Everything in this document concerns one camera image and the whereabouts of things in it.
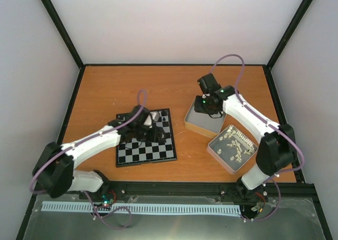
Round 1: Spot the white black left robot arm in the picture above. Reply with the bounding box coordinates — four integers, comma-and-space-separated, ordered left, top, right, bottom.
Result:
30, 105, 165, 199

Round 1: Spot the silver tin lid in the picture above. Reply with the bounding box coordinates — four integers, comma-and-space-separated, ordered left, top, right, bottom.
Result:
206, 125, 258, 174

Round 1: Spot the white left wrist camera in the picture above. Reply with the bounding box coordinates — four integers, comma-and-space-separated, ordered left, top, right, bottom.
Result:
144, 112, 160, 126

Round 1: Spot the black frame post left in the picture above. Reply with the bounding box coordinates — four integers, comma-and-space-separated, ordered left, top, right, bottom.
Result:
40, 0, 85, 69

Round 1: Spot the purple cable loop bottom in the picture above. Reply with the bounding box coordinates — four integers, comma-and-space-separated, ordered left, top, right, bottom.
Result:
81, 192, 132, 230

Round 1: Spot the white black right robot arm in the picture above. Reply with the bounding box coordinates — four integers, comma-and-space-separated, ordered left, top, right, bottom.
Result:
194, 73, 299, 198

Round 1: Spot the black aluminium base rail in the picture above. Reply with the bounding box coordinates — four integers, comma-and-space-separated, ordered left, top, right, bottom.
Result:
34, 180, 316, 205

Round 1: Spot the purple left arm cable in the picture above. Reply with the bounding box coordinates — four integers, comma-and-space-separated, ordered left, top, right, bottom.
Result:
28, 89, 148, 195

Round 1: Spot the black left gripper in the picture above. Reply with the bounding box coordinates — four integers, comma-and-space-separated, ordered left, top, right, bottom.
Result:
135, 125, 167, 143

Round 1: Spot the black frame post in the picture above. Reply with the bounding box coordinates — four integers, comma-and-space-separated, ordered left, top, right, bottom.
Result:
40, 0, 85, 69
266, 0, 313, 72

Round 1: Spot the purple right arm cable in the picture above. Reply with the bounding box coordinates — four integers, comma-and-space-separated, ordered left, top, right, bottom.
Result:
210, 53, 306, 182

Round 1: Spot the black white chess board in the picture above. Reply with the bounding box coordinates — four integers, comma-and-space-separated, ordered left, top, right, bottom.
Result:
116, 108, 177, 168

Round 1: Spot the gold metal tin box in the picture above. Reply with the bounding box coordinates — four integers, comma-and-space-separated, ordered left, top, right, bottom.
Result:
184, 101, 226, 139

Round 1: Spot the light blue cable duct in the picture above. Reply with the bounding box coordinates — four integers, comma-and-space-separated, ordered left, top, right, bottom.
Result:
41, 201, 241, 217

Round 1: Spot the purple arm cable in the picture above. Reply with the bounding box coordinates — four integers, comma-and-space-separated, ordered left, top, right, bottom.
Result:
28, 89, 148, 195
210, 53, 306, 182

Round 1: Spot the black frame post right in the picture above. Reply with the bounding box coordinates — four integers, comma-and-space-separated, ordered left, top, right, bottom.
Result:
266, 0, 313, 72

